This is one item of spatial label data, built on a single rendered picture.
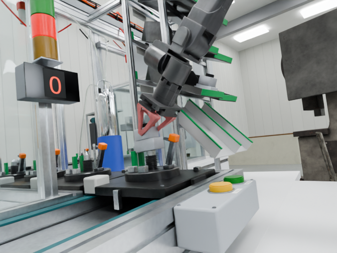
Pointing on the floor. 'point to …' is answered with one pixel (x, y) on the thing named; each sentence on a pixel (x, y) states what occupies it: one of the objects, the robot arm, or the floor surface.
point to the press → (313, 86)
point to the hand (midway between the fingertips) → (147, 131)
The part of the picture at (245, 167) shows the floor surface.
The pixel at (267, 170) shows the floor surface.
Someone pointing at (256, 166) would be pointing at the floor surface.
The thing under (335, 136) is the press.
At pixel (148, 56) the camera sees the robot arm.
